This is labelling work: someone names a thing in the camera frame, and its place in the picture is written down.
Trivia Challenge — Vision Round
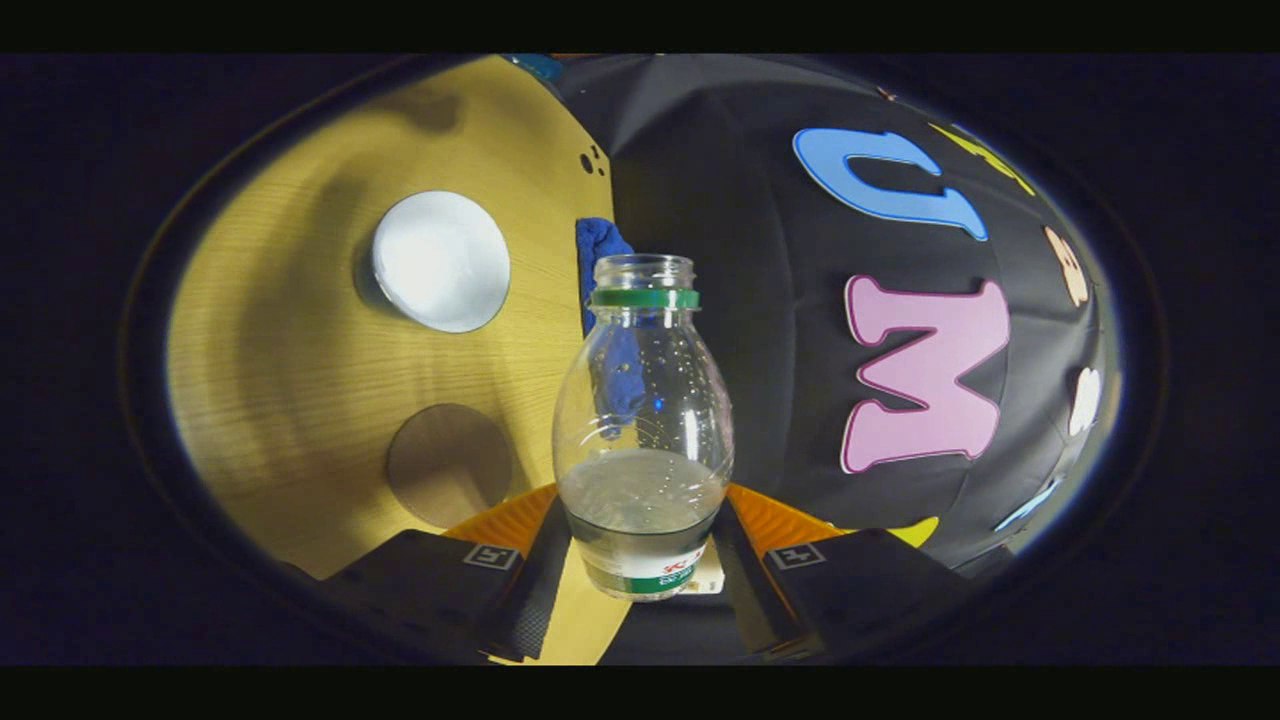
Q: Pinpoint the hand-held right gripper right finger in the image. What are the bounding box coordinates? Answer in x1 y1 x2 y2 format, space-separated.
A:
710 482 969 661

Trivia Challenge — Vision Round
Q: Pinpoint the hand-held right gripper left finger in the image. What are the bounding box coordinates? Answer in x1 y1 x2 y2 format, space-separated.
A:
320 484 574 664

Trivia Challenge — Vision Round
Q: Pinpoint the brown round coaster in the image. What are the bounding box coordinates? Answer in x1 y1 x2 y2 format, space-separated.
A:
387 403 516 530

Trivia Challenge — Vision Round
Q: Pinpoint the white teacup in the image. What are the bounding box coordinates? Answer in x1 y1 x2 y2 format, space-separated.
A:
371 190 512 335

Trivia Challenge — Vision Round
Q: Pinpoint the clear plastic water bottle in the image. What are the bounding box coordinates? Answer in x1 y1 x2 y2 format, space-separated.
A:
552 253 736 602

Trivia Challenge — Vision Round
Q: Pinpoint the blue towel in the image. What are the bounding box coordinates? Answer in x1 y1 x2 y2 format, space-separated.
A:
575 217 648 433

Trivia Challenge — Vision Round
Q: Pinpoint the black backdrop cloth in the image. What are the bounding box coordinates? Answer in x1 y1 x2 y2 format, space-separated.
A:
555 55 1123 663

